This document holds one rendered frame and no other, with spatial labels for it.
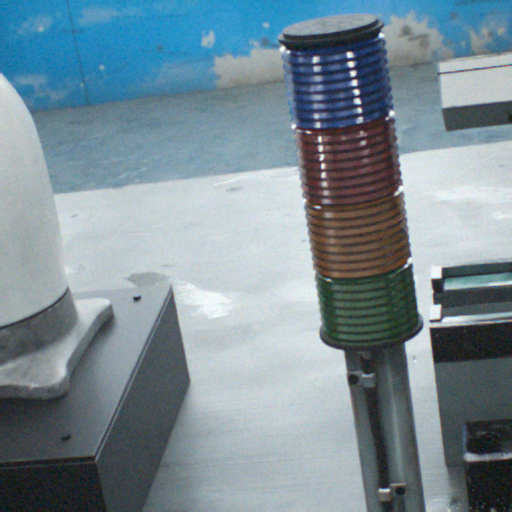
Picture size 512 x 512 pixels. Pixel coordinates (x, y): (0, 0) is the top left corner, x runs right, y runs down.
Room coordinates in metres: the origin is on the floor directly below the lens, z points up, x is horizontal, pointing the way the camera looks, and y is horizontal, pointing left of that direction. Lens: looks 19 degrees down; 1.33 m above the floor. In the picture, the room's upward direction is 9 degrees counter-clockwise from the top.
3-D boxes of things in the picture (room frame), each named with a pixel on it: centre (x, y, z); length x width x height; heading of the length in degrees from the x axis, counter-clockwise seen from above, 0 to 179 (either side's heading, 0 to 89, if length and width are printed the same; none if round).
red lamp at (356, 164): (0.70, -0.06, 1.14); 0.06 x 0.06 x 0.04
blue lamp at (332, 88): (0.70, -0.06, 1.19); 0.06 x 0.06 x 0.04
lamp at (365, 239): (0.70, -0.06, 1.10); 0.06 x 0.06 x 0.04
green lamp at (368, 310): (0.70, -0.06, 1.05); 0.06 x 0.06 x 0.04
